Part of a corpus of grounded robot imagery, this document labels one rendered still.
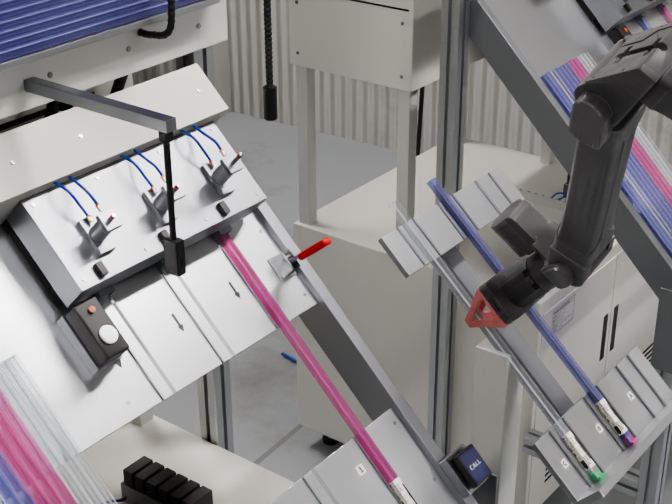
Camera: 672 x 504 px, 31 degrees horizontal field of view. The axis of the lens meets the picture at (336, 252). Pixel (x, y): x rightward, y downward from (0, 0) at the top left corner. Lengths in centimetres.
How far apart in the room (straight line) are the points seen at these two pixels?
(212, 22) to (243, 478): 73
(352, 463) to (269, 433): 152
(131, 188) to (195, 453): 61
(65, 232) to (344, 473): 48
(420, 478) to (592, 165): 54
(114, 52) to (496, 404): 83
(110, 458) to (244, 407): 124
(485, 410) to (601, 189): 65
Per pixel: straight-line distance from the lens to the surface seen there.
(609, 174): 141
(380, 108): 486
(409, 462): 171
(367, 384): 173
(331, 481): 162
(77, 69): 156
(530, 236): 165
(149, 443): 207
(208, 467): 201
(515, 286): 171
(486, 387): 197
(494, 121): 461
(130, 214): 155
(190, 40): 170
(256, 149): 490
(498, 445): 201
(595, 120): 128
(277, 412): 323
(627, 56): 126
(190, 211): 160
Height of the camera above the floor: 181
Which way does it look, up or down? 27 degrees down
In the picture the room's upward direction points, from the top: straight up
